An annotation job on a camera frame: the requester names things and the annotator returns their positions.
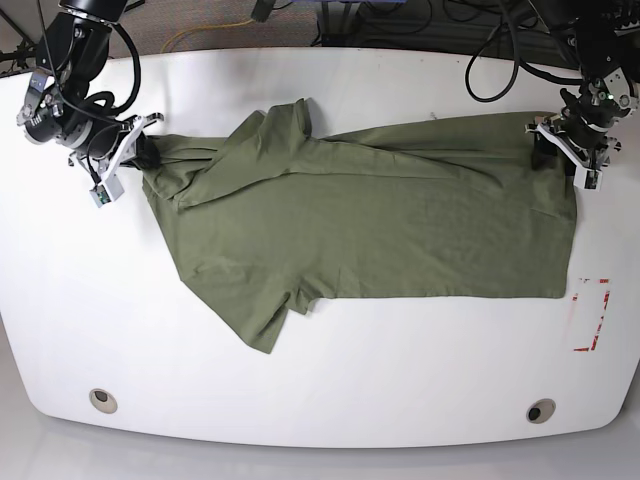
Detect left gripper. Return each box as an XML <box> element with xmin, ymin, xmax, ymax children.
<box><xmin>531</xmin><ymin>69</ymin><xmax>639</xmax><ymax>177</ymax></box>

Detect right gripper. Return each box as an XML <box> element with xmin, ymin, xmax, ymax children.
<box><xmin>16</xmin><ymin>69</ymin><xmax>160</xmax><ymax>170</ymax></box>

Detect olive green T-shirt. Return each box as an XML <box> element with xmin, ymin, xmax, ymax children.
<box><xmin>142</xmin><ymin>100</ymin><xmax>577</xmax><ymax>353</ymax></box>

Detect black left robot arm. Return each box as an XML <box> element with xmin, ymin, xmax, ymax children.
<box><xmin>514</xmin><ymin>1</ymin><xmax>639</xmax><ymax>190</ymax></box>

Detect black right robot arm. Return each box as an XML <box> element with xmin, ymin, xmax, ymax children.
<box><xmin>16</xmin><ymin>1</ymin><xmax>142</xmax><ymax>161</ymax></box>

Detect red tape rectangle marking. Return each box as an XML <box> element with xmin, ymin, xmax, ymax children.
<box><xmin>567</xmin><ymin>278</ymin><xmax>612</xmax><ymax>353</ymax></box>

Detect left table grommet hole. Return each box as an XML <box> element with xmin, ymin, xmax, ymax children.
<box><xmin>89</xmin><ymin>389</ymin><xmax>118</xmax><ymax>414</ymax></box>

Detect table grommet hole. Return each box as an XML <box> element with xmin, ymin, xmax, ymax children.
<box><xmin>89</xmin><ymin>389</ymin><xmax>118</xmax><ymax>414</ymax></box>
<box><xmin>526</xmin><ymin>398</ymin><xmax>556</xmax><ymax>424</ymax></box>

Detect right table grommet hole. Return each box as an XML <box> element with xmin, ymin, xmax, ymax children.
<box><xmin>526</xmin><ymin>398</ymin><xmax>556</xmax><ymax>424</ymax></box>

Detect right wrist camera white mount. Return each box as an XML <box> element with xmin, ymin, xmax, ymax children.
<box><xmin>68</xmin><ymin>112</ymin><xmax>165</xmax><ymax>208</ymax></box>

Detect yellow cable on floor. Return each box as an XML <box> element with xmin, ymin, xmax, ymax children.
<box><xmin>160</xmin><ymin>9</ymin><xmax>256</xmax><ymax>54</ymax></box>

